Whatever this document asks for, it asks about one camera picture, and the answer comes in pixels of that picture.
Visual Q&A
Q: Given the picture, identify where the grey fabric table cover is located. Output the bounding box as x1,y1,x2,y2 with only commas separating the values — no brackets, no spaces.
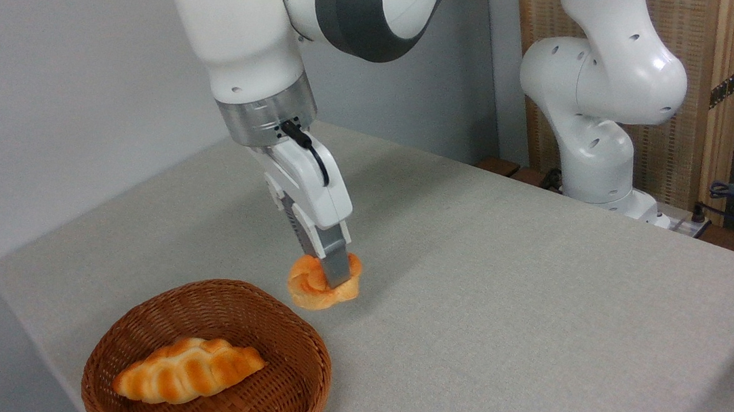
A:
0,77,734,412

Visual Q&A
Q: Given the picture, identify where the long twisted bread loaf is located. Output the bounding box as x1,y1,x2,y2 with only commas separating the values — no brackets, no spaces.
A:
108,329,271,411

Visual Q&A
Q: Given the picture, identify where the round braided bread bun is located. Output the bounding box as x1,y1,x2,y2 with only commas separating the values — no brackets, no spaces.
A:
284,248,368,314

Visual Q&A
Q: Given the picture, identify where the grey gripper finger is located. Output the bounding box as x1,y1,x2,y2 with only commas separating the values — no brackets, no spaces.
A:
311,219,357,290
280,191,324,264

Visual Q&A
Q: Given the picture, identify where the wooden woven folding screen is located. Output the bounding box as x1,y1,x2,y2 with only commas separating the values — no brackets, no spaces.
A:
516,0,734,247

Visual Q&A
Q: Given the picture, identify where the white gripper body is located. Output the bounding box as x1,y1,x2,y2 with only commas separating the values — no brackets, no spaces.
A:
250,128,355,238

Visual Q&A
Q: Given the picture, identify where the metal screen hinge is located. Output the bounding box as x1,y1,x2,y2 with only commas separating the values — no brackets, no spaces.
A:
705,67,734,110

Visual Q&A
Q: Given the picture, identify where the brown wooden base board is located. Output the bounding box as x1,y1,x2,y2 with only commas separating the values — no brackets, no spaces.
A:
475,149,566,203

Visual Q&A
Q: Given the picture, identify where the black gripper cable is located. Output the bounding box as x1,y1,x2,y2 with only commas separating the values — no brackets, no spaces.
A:
279,116,332,192

